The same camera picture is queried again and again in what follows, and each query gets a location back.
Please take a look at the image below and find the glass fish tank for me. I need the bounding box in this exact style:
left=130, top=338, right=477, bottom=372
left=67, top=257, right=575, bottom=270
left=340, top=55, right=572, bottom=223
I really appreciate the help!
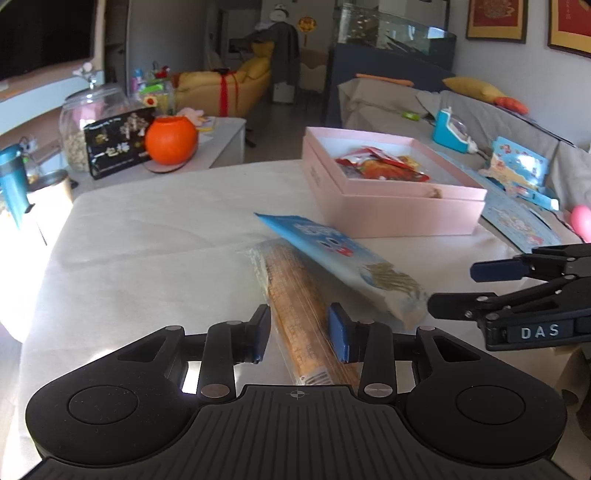
left=335, top=2, right=458, bottom=71

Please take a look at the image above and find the black printed box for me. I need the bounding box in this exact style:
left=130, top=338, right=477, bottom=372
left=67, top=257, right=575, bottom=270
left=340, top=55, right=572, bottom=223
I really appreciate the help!
left=84, top=111, right=156, bottom=180

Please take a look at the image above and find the cluster of colourful toys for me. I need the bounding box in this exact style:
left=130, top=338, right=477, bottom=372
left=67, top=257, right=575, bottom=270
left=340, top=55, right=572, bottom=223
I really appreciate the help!
left=131, top=67, right=177, bottom=116

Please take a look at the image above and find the metallic cup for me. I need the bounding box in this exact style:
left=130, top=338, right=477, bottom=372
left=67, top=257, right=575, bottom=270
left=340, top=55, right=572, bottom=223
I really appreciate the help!
left=28, top=170, right=75, bottom=206

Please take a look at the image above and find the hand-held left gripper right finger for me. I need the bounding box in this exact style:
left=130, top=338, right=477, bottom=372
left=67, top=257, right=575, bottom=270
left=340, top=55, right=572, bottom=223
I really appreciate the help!
left=327, top=302, right=481, bottom=400

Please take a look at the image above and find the orange cushion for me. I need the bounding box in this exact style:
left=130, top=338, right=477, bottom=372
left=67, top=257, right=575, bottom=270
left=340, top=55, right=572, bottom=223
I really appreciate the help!
left=494, top=96, right=530, bottom=116

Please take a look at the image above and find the orange round container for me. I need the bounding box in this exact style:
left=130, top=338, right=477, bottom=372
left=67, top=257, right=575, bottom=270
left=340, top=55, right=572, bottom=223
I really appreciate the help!
left=145, top=116, right=199, bottom=166

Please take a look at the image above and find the glass jar with nuts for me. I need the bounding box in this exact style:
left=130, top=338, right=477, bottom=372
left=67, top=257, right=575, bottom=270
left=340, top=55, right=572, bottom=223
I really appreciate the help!
left=59, top=85, right=133, bottom=173

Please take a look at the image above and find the small framed red picture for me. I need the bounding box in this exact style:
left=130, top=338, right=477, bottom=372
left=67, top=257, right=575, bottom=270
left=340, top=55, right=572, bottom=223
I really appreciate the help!
left=465, top=0, right=529, bottom=45

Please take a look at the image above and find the dark blue cabinet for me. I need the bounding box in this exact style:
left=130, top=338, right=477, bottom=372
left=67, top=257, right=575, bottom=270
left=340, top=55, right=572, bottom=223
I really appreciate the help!
left=325, top=44, right=456, bottom=130

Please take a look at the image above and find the red chicken snack packet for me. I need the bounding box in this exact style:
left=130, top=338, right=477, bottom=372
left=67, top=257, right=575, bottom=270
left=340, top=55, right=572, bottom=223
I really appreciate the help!
left=335, top=147, right=430, bottom=184

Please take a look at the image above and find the white low cabinet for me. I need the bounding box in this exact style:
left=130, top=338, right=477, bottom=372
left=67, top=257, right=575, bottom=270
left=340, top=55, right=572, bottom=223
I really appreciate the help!
left=69, top=115, right=248, bottom=197

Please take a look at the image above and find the large framed red picture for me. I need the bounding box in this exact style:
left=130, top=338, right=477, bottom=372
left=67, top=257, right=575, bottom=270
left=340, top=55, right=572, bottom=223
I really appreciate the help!
left=548, top=0, right=591, bottom=59

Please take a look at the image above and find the black television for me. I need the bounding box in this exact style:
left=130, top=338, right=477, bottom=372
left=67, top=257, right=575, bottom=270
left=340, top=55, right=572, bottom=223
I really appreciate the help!
left=0, top=0, right=99, bottom=85

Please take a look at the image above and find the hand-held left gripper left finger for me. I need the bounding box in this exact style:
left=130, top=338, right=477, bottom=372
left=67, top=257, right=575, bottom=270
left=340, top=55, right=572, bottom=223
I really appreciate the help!
left=117, top=304, right=272, bottom=400

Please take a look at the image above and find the yellow hanging ornament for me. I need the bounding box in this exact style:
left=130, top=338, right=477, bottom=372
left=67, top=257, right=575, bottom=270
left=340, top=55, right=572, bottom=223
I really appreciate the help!
left=298, top=16, right=317, bottom=47

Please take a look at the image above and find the grey covered sofa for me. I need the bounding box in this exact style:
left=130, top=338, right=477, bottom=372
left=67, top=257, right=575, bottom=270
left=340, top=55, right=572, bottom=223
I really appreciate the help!
left=337, top=78, right=591, bottom=217

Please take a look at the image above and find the yellow cushion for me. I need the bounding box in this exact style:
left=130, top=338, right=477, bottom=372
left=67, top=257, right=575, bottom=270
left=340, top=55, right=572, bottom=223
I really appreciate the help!
left=442, top=76, right=509, bottom=103

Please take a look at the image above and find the grey hanging coat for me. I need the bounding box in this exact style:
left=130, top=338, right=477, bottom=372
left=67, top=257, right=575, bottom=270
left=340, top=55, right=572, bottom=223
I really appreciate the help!
left=270, top=21, right=301, bottom=86

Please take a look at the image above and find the pink egg toy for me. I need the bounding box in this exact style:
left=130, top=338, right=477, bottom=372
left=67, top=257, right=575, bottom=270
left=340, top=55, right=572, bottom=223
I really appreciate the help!
left=570, top=205, right=591, bottom=243

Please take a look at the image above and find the blue white cracker packet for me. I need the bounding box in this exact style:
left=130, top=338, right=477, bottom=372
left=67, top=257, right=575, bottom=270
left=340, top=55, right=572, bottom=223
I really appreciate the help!
left=255, top=213, right=430, bottom=331

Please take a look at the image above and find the yellow armchair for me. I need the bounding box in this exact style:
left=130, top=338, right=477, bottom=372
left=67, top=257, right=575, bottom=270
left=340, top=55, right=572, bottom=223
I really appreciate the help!
left=175, top=58, right=273, bottom=119

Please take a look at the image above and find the pink cardboard box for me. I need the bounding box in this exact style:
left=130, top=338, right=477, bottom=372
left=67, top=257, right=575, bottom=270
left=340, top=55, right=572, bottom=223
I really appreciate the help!
left=302, top=127, right=488, bottom=239

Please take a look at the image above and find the colourful cartoon toy box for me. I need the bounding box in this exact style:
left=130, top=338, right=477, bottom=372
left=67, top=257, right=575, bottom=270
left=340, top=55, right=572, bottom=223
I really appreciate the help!
left=480, top=136, right=560, bottom=211

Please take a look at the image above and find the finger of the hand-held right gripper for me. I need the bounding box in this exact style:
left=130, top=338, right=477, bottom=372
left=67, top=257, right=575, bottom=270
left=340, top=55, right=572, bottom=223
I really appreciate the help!
left=427, top=276, right=591, bottom=324
left=471, top=244, right=591, bottom=282

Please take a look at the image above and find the round pale base board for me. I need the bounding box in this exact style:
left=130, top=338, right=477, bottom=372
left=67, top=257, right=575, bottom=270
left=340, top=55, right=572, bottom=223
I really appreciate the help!
left=141, top=157, right=197, bottom=175

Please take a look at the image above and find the blue tumbler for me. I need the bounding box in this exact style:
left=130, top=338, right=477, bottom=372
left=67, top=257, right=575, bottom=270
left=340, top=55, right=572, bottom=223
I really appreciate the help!
left=0, top=145, right=36, bottom=230

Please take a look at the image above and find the blue white toy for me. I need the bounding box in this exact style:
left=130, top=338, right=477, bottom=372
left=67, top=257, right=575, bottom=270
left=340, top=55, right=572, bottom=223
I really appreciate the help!
left=433, top=107, right=479, bottom=153

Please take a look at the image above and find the blue printed sheet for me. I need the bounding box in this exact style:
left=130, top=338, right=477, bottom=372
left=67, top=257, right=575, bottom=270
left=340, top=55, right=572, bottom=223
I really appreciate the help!
left=480, top=189, right=562, bottom=255

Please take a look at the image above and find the long clear biscuit packet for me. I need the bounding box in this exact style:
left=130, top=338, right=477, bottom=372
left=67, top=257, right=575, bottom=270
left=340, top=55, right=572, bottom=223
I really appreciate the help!
left=247, top=240, right=365, bottom=387

